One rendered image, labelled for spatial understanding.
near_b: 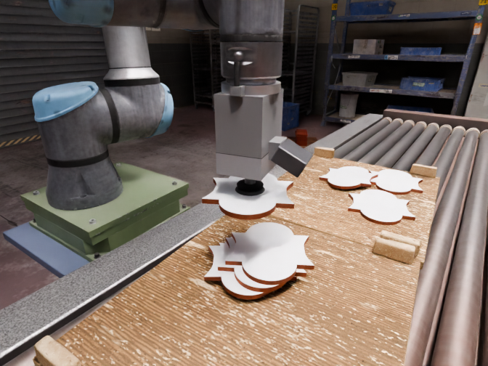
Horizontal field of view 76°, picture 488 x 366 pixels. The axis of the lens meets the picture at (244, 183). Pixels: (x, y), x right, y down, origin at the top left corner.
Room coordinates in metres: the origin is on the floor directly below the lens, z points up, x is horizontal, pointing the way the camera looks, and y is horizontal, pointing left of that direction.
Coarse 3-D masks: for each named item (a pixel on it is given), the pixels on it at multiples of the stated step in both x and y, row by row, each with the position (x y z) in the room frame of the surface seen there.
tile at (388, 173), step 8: (384, 176) 0.73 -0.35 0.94; (392, 176) 0.73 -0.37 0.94; (400, 176) 0.73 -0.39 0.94; (408, 176) 0.73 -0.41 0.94; (376, 184) 0.68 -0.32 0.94; (384, 184) 0.68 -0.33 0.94; (392, 184) 0.68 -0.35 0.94; (400, 184) 0.68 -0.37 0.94; (408, 184) 0.68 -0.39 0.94; (416, 184) 0.68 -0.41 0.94; (392, 192) 0.64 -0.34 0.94; (400, 192) 0.64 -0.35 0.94; (408, 192) 0.65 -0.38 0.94
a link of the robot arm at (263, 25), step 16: (208, 0) 0.41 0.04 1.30; (224, 0) 0.39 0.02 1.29; (240, 0) 0.38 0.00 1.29; (256, 0) 0.37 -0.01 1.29; (272, 0) 0.38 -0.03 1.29; (224, 16) 0.39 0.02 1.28; (240, 16) 0.38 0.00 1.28; (256, 16) 0.37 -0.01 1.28; (272, 16) 0.38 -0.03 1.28; (224, 32) 0.39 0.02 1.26; (240, 32) 0.38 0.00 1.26; (256, 32) 0.37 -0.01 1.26; (272, 32) 0.38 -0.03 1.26
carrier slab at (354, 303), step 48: (192, 240) 0.46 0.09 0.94; (336, 240) 0.46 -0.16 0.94; (144, 288) 0.34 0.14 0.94; (192, 288) 0.34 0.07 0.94; (288, 288) 0.34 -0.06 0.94; (336, 288) 0.34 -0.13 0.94; (384, 288) 0.34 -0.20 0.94; (96, 336) 0.26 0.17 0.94; (144, 336) 0.26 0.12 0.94; (192, 336) 0.26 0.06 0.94; (240, 336) 0.26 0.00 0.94; (288, 336) 0.26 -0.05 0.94; (336, 336) 0.26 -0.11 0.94; (384, 336) 0.26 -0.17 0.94
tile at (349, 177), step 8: (344, 168) 0.77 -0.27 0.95; (352, 168) 0.77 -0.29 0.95; (360, 168) 0.76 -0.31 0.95; (320, 176) 0.73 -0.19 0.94; (328, 176) 0.72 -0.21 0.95; (336, 176) 0.72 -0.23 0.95; (344, 176) 0.72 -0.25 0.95; (352, 176) 0.71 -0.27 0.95; (360, 176) 0.71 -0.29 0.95; (368, 176) 0.71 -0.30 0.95; (376, 176) 0.72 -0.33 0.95; (336, 184) 0.67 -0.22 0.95; (344, 184) 0.66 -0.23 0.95; (352, 184) 0.66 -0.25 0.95; (360, 184) 0.67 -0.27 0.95; (368, 184) 0.66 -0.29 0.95
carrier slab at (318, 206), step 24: (312, 168) 0.80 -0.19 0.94; (336, 168) 0.80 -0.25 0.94; (384, 168) 0.80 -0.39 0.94; (288, 192) 0.65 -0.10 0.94; (312, 192) 0.65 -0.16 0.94; (336, 192) 0.65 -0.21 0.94; (432, 192) 0.65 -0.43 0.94; (288, 216) 0.54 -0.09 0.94; (312, 216) 0.54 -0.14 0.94; (336, 216) 0.54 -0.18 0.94; (360, 216) 0.54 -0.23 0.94; (432, 216) 0.54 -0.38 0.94; (360, 240) 0.46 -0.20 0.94
